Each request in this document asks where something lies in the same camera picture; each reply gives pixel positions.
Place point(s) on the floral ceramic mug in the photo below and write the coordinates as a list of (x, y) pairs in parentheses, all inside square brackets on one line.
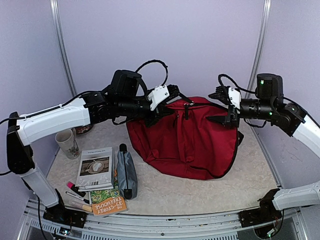
[(66, 140)]

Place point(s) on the black pen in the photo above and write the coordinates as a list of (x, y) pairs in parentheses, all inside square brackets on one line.
[(78, 197)]

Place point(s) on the orange treehouse book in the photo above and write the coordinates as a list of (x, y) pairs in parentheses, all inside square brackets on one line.
[(109, 201)]

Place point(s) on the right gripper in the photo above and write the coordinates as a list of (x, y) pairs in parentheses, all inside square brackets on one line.
[(232, 114)]

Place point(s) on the white coffee cover book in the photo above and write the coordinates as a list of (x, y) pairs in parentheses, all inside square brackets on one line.
[(96, 170)]

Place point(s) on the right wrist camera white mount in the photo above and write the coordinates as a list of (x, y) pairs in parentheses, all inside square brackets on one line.
[(234, 95)]

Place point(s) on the grey pencil case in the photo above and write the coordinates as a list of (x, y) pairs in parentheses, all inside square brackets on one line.
[(126, 173)]

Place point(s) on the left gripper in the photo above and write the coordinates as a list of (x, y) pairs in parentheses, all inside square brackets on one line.
[(161, 110)]

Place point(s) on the right aluminium corner post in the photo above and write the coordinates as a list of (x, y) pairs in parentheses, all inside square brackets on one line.
[(260, 42)]

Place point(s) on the red floral round tin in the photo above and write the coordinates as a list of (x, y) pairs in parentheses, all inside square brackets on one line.
[(83, 129)]

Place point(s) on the left aluminium corner post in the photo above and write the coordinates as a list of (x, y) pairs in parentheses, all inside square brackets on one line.
[(62, 48)]

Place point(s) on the aluminium front rail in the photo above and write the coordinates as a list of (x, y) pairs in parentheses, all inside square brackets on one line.
[(212, 226)]

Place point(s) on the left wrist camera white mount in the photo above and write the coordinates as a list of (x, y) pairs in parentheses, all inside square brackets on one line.
[(162, 93)]

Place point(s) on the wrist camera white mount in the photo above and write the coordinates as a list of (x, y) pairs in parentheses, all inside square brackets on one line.
[(234, 95), (162, 93)]

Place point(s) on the pink highlighter marker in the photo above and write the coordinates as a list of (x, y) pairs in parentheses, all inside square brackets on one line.
[(75, 189)]

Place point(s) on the red student backpack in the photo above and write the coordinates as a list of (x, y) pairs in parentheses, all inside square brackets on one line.
[(186, 144)]

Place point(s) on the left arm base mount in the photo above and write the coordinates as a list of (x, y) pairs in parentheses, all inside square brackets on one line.
[(65, 216)]

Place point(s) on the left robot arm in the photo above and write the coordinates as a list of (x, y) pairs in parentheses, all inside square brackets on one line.
[(126, 96)]

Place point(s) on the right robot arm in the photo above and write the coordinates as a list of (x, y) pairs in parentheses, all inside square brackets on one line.
[(268, 103)]

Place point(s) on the aluminium corner post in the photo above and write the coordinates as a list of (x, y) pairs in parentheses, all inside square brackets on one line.
[(62, 48), (260, 42)]

